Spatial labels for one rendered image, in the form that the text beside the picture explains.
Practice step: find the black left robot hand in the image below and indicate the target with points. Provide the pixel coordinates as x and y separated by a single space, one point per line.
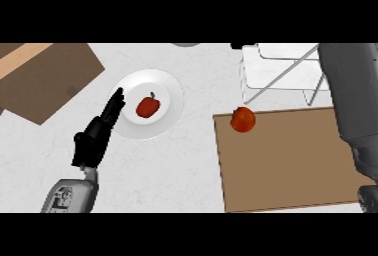
93 140

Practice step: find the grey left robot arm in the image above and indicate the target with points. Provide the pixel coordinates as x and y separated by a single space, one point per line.
67 195

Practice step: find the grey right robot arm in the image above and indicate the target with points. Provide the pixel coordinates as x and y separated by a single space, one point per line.
354 93

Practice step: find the brown flat tray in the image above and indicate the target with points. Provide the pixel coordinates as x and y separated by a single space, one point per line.
289 160

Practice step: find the red bell pepper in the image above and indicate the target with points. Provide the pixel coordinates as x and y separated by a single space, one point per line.
147 106

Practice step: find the white round plate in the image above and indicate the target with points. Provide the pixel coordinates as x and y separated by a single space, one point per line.
163 100

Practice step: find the brown wooden board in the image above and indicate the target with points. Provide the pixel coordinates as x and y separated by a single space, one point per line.
53 80

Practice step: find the red-orange round fruit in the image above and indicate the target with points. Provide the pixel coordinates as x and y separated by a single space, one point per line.
242 120

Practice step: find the grey round object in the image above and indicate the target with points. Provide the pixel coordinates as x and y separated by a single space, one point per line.
186 44

